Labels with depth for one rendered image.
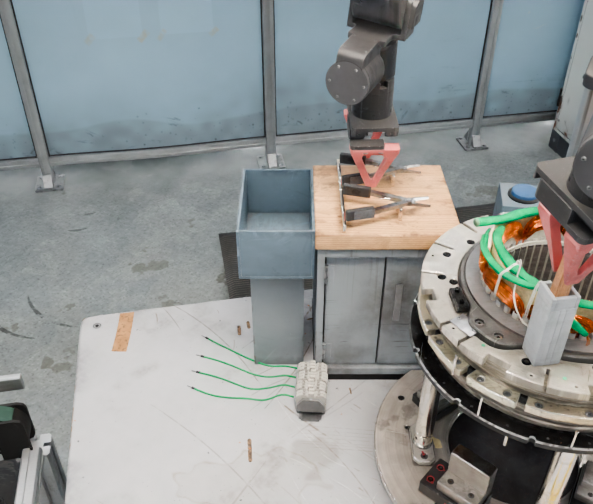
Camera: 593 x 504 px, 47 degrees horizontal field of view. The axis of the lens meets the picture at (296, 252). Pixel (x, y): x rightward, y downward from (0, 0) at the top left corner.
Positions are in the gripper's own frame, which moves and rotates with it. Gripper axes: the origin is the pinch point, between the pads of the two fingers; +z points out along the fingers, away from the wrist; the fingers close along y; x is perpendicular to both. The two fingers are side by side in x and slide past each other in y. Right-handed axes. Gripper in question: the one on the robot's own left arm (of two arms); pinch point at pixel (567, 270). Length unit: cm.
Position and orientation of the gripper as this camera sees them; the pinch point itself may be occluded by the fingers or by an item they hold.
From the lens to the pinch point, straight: 67.8
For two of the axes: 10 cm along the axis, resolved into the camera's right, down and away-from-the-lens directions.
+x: 9.5, -1.8, 2.6
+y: 3.1, 6.5, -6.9
